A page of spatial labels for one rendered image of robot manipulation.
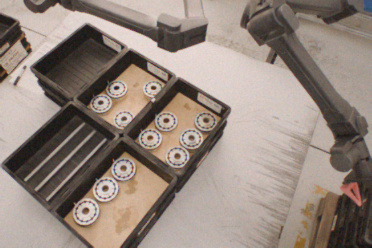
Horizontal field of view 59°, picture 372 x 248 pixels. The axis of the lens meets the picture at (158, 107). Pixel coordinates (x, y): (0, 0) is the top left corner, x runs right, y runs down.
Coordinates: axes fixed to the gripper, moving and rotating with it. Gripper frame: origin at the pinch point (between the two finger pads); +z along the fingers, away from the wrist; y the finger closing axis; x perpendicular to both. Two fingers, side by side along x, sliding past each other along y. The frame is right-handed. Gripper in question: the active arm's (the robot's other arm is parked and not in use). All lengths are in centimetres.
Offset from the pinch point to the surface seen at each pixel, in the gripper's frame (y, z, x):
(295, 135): 75, -115, 34
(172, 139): 62, -65, -2
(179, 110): 62, -61, 13
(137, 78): 63, -34, 20
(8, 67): 110, 72, 14
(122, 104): 62, -36, 3
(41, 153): 62, -18, -36
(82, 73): 63, -7, 9
